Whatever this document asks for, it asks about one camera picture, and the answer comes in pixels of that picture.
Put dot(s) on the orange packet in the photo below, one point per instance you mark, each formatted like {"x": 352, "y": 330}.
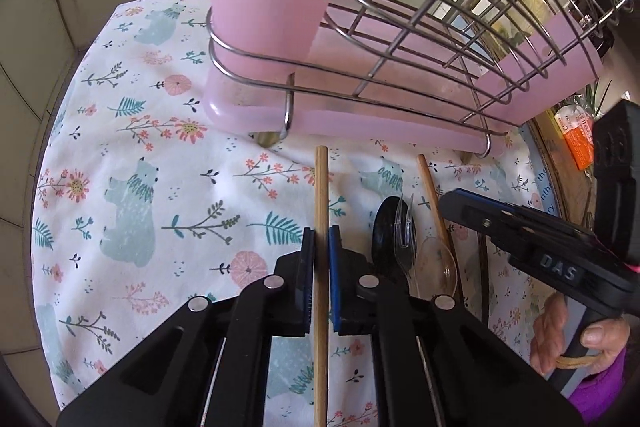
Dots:
{"x": 580, "y": 142}

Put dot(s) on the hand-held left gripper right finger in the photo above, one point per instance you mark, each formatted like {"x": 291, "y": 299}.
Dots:
{"x": 334, "y": 277}

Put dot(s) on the clear plastic spoon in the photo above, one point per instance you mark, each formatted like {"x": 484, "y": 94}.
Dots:
{"x": 437, "y": 263}

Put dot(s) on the wooden chopstick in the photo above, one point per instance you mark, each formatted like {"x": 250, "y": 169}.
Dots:
{"x": 429, "y": 187}
{"x": 321, "y": 197}

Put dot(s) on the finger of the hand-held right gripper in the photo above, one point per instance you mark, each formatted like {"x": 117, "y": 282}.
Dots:
{"x": 500, "y": 219}

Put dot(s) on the pink drip tray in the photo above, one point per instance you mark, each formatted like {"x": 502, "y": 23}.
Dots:
{"x": 375, "y": 127}

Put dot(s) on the floral bear print cloth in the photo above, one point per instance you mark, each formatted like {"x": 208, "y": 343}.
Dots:
{"x": 150, "y": 132}

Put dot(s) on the cardboard box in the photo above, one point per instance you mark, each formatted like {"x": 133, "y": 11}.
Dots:
{"x": 565, "y": 192}

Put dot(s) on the black plastic spoon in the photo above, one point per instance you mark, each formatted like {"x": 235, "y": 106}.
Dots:
{"x": 384, "y": 232}

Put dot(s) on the person's right hand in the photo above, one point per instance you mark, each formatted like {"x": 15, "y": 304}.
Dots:
{"x": 547, "y": 332}

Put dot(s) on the clear plastic fork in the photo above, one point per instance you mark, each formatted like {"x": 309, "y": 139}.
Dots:
{"x": 405, "y": 232}

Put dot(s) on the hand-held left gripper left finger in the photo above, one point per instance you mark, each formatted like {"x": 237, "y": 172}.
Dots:
{"x": 308, "y": 267}

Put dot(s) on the person's right forearm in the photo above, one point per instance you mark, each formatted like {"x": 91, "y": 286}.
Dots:
{"x": 600, "y": 399}

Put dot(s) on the green leafy plant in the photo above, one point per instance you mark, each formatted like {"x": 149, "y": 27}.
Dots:
{"x": 592, "y": 96}

